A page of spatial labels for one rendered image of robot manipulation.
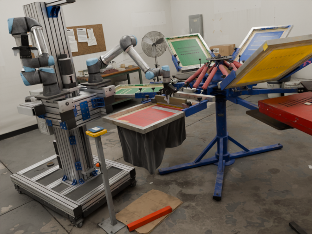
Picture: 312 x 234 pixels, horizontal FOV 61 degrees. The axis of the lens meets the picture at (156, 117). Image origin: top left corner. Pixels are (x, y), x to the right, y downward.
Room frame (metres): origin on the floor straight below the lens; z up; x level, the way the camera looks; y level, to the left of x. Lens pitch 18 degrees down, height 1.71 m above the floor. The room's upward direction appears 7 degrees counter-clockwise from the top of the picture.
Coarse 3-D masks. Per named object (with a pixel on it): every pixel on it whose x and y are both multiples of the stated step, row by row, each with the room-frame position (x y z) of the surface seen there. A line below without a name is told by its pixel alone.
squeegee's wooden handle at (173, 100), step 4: (156, 96) 2.64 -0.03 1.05; (160, 96) 2.60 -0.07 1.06; (164, 96) 2.57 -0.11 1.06; (156, 100) 2.64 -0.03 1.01; (160, 100) 2.60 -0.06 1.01; (164, 100) 2.56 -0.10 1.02; (172, 100) 2.47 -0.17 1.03; (176, 100) 2.43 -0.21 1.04; (180, 100) 2.40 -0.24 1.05; (184, 100) 2.36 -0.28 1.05; (176, 104) 2.44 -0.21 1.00; (180, 104) 2.40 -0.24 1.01
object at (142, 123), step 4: (168, 108) 2.49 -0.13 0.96; (172, 108) 2.48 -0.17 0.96; (176, 108) 2.46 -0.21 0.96; (164, 112) 2.37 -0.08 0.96; (168, 112) 2.36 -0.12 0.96; (172, 112) 2.34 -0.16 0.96; (168, 116) 2.25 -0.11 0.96; (140, 120) 2.22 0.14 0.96; (144, 120) 2.21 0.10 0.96; (156, 120) 2.17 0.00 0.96; (136, 124) 2.13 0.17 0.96; (140, 124) 2.11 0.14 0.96; (144, 124) 2.10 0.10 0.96; (148, 124) 2.09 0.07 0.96
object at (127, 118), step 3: (156, 105) 2.64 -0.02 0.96; (159, 105) 2.62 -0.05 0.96; (162, 105) 2.61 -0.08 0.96; (147, 108) 2.57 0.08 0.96; (150, 108) 2.56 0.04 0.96; (138, 111) 2.50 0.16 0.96; (141, 111) 2.49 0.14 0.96; (159, 111) 2.42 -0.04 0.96; (132, 114) 2.43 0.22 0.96; (135, 114) 2.42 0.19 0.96; (123, 117) 2.36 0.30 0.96; (126, 117) 2.35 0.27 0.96; (129, 117) 2.34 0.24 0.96; (132, 117) 2.33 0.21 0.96; (126, 120) 2.27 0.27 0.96; (129, 120) 2.26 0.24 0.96; (132, 120) 2.25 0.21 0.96; (135, 120) 2.24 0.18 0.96
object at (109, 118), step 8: (144, 104) 2.63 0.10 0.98; (192, 104) 2.50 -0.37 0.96; (120, 112) 2.43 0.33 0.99; (128, 112) 2.49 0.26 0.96; (184, 112) 2.21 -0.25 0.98; (104, 120) 2.31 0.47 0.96; (112, 120) 2.21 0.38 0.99; (120, 120) 2.18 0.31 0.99; (160, 120) 2.06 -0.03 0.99; (168, 120) 2.08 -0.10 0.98; (128, 128) 2.05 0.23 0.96; (136, 128) 1.96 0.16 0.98; (144, 128) 1.92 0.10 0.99; (152, 128) 1.96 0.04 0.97
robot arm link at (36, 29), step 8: (32, 24) 2.26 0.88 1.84; (40, 24) 2.30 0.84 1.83; (32, 32) 2.24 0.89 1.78; (40, 32) 2.23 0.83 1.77; (40, 40) 2.17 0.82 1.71; (40, 48) 2.12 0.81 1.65; (40, 56) 2.08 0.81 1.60; (48, 56) 2.08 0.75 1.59; (40, 64) 2.04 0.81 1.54; (48, 64) 2.06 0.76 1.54
